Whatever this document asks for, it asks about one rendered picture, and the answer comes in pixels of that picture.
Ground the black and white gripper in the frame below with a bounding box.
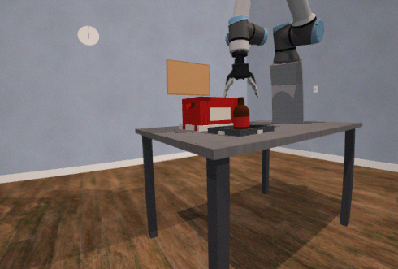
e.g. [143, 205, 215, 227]
[223, 50, 259, 99]

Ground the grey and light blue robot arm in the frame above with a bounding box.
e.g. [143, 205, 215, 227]
[225, 0, 324, 64]

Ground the red crate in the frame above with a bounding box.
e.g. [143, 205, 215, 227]
[182, 97, 238, 131]

